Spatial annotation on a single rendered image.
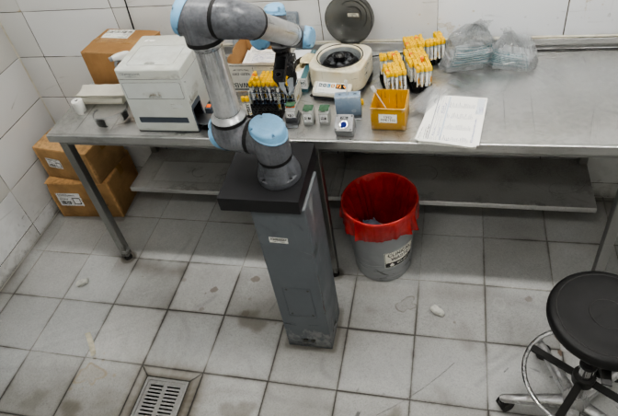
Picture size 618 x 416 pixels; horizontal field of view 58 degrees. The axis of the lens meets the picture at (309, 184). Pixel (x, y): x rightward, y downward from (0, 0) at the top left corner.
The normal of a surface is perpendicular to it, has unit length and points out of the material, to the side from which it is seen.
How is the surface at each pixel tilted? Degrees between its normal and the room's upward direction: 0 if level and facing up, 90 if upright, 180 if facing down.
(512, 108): 0
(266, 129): 9
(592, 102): 0
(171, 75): 90
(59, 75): 90
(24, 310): 0
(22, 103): 90
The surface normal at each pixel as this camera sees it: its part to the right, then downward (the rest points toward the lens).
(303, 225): -0.20, 0.68
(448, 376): -0.14, -0.73
